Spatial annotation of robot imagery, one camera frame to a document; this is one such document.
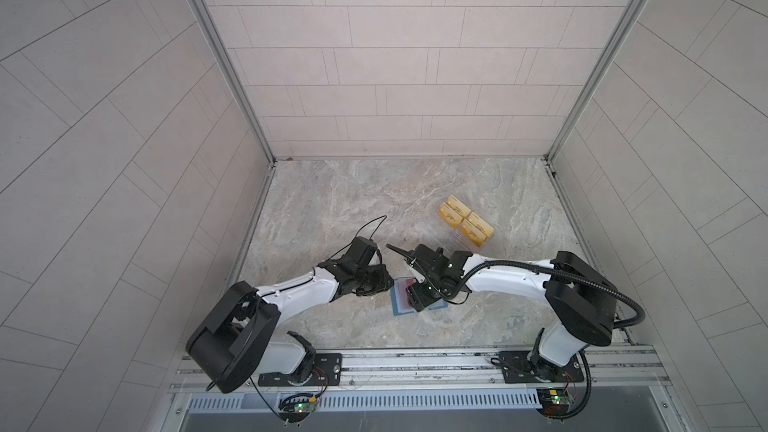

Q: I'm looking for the clear acrylic card stand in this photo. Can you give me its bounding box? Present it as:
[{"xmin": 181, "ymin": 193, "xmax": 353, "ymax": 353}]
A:
[{"xmin": 432, "ymin": 195, "xmax": 495, "ymax": 252}]

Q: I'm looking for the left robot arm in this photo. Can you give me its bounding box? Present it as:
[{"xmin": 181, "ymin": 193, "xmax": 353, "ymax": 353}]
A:
[{"xmin": 185, "ymin": 236, "xmax": 394, "ymax": 393}]

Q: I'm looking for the gold cards right stack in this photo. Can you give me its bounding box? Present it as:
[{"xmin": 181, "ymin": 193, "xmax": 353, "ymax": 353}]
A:
[{"xmin": 459, "ymin": 212, "xmax": 495, "ymax": 247}]

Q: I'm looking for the gold cards stack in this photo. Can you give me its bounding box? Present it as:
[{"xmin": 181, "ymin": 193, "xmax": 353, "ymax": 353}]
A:
[
  {"xmin": 459, "ymin": 212, "xmax": 495, "ymax": 247},
  {"xmin": 438, "ymin": 195, "xmax": 471, "ymax": 230}
]

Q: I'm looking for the gold cards left stack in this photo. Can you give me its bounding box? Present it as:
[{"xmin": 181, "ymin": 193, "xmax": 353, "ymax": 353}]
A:
[{"xmin": 438, "ymin": 195, "xmax": 471, "ymax": 230}]

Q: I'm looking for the left green circuit board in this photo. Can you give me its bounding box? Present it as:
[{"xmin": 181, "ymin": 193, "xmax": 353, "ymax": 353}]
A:
[{"xmin": 278, "ymin": 393, "xmax": 319, "ymax": 423}]

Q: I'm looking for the green circuit board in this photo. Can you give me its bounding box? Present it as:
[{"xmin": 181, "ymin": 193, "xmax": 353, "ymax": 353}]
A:
[
  {"xmin": 536, "ymin": 388, "xmax": 573, "ymax": 417},
  {"xmin": 278, "ymin": 393, "xmax": 319, "ymax": 423}
]

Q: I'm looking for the right green circuit board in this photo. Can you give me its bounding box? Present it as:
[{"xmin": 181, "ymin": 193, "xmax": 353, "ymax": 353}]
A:
[{"xmin": 536, "ymin": 388, "xmax": 573, "ymax": 417}]

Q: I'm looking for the left camera black cable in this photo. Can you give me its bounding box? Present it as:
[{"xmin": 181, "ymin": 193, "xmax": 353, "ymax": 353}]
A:
[{"xmin": 326, "ymin": 214, "xmax": 389, "ymax": 262}]

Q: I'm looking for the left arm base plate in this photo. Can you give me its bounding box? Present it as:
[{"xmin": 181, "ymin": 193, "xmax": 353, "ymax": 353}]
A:
[{"xmin": 258, "ymin": 353, "xmax": 343, "ymax": 387}]

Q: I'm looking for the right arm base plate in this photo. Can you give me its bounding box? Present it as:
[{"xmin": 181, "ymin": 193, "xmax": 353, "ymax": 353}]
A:
[{"xmin": 492, "ymin": 351, "xmax": 585, "ymax": 384}]

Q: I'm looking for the aluminium mounting rail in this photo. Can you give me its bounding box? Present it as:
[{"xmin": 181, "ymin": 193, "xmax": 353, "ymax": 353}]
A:
[{"xmin": 170, "ymin": 344, "xmax": 670, "ymax": 394}]

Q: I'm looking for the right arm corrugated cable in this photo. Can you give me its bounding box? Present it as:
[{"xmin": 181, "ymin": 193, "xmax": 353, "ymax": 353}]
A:
[{"xmin": 386, "ymin": 243, "xmax": 647, "ymax": 418}]

